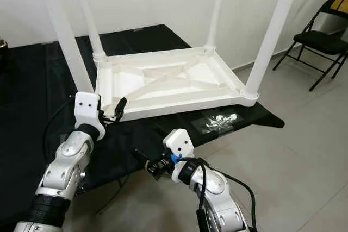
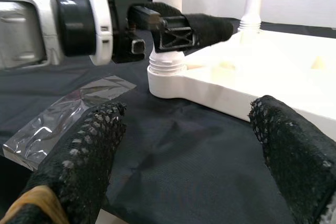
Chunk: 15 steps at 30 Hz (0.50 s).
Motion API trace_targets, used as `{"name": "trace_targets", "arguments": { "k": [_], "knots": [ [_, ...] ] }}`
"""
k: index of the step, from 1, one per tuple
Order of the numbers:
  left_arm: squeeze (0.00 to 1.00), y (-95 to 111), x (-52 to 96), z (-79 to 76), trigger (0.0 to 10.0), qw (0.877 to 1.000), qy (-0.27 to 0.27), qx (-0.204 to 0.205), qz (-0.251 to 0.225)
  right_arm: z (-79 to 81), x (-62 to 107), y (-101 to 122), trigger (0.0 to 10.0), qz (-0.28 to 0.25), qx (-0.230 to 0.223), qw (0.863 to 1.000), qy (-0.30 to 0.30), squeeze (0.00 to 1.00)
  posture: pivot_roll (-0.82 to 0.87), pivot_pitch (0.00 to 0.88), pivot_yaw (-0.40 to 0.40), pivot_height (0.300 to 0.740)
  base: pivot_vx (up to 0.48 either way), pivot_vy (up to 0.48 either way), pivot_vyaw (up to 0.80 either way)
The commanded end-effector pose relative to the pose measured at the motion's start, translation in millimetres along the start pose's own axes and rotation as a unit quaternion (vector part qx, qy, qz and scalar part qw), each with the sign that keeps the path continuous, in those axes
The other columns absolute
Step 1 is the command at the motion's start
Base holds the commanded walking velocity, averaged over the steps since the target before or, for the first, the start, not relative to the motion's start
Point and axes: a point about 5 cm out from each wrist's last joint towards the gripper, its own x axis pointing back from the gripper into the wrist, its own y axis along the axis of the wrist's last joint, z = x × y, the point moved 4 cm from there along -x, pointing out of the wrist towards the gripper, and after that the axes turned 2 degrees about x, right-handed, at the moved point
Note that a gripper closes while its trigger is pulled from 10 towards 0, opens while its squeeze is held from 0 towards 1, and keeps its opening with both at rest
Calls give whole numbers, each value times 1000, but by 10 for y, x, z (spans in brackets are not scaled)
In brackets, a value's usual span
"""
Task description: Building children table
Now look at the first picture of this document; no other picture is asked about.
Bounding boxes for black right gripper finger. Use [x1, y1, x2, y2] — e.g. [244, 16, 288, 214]
[130, 149, 162, 182]

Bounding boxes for white plastic table top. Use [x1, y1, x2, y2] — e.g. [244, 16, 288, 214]
[95, 46, 259, 122]

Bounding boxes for black tablecloth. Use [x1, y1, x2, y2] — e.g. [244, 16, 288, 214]
[0, 24, 286, 232]

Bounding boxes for black folding chair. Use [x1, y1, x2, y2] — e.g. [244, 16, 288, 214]
[272, 0, 348, 92]

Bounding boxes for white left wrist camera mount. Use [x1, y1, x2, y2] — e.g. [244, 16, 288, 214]
[73, 92, 104, 141]

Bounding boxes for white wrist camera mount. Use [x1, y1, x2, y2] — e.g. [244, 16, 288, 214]
[73, 92, 104, 141]
[163, 129, 195, 184]

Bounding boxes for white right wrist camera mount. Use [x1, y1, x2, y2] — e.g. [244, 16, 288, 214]
[163, 129, 195, 184]

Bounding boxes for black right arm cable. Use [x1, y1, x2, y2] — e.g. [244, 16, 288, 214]
[176, 157, 208, 232]

